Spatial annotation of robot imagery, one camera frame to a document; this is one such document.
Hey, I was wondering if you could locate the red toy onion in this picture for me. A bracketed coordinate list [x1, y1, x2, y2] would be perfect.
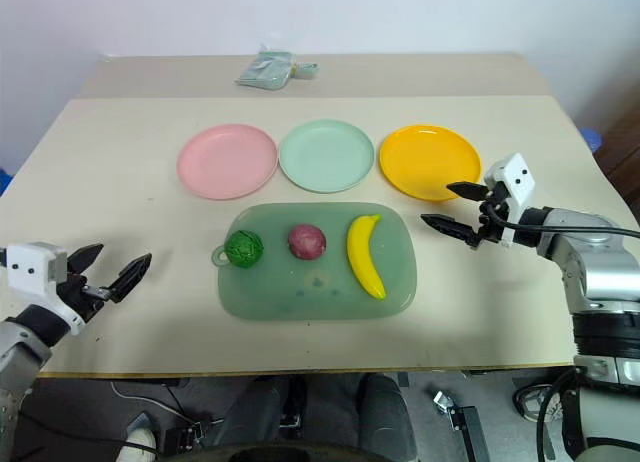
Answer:
[287, 223, 328, 260]

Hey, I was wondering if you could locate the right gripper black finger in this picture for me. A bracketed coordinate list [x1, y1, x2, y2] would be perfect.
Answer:
[445, 180, 487, 201]
[420, 212, 477, 247]

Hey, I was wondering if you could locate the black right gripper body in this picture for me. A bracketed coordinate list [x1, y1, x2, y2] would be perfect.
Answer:
[468, 181, 512, 251]

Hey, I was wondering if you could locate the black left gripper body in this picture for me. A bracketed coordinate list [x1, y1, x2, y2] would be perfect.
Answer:
[56, 271, 113, 325]

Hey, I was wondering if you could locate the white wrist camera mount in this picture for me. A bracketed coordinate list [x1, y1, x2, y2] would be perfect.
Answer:
[4, 241, 84, 337]
[482, 152, 537, 247]

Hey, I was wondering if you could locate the yellow banana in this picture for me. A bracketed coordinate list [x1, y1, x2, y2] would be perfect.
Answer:
[346, 213, 388, 301]

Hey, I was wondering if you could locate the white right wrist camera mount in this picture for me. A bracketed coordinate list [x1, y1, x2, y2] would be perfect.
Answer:
[482, 152, 537, 247]

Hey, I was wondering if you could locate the yellow round plate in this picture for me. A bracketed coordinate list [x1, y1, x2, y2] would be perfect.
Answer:
[378, 124, 483, 205]

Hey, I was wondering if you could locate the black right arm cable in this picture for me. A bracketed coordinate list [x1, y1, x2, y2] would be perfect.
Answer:
[487, 199, 640, 240]

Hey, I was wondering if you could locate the green toy cabbage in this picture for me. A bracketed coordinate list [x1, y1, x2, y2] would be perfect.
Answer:
[224, 229, 265, 271]

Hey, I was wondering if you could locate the pale green folded pouch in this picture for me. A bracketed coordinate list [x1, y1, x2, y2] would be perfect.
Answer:
[234, 50, 297, 90]

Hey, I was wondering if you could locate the mint green round plate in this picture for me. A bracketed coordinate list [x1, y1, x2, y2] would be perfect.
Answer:
[278, 118, 376, 193]

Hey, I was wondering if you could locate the translucent green rectangular tray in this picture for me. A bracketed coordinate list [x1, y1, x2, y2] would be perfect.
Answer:
[211, 201, 419, 322]

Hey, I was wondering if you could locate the black floor cable loop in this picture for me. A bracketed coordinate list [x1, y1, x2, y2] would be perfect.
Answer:
[513, 366, 581, 462]

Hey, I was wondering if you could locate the white shoe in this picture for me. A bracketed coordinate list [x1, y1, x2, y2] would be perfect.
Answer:
[116, 426, 157, 462]

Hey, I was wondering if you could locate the black metal bracket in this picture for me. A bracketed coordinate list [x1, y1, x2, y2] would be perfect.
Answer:
[431, 389, 492, 462]

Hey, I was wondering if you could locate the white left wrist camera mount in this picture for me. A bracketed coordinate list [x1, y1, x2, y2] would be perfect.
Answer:
[4, 241, 84, 337]

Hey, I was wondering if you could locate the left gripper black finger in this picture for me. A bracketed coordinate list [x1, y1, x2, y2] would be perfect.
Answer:
[110, 252, 153, 304]
[67, 242, 105, 275]

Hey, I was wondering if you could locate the pink round plate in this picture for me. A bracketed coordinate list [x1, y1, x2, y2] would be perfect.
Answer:
[175, 123, 279, 201]

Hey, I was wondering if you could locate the dark grey rounded shape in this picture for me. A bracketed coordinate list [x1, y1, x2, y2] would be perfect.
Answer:
[355, 373, 419, 462]
[218, 375, 297, 456]

